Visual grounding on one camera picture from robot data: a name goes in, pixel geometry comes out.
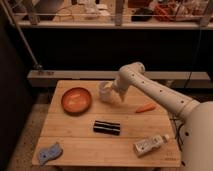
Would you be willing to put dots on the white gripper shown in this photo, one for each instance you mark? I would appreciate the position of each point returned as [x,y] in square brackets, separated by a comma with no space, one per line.
[109,87]

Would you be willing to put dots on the white ceramic cup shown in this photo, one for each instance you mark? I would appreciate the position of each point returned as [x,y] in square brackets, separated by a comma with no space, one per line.
[104,95]

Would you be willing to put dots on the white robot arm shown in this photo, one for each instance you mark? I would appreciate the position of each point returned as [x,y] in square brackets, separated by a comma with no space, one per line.
[197,151]

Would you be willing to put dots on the orange carrot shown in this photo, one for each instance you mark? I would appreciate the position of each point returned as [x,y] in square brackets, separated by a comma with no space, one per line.
[146,107]

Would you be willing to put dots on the black white striped block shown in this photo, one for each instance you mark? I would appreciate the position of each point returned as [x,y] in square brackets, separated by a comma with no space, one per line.
[106,127]

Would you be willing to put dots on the wooden folding table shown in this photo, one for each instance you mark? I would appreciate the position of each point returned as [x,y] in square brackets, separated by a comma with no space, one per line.
[104,135]

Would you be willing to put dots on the orange wooden bowl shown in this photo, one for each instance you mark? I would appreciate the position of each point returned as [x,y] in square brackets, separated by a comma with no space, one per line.
[76,100]

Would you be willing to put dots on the black object on shelf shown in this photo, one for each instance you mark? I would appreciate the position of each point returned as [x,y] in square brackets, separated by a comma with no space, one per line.
[142,15]

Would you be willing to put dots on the red items on shelf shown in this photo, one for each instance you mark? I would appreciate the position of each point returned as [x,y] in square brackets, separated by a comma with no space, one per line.
[170,12]

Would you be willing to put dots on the metal diagonal pole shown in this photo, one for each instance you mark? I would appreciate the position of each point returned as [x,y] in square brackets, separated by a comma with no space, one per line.
[37,66]

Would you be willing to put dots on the grey rail beam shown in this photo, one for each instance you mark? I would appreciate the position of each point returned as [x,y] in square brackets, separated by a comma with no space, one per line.
[194,80]

